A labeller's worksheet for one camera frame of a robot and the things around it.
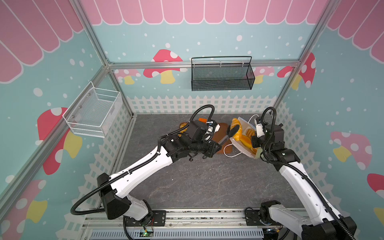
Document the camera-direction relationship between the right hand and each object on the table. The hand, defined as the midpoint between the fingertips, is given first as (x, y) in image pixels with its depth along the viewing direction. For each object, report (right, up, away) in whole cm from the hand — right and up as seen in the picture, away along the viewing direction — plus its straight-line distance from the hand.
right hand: (256, 131), depth 78 cm
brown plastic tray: (-20, -1, -6) cm, 21 cm away
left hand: (-22, -8, -10) cm, 25 cm away
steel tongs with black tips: (-15, 0, -6) cm, 16 cm away
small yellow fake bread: (-11, +5, -1) cm, 12 cm away
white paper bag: (-6, -9, +6) cm, 12 cm away
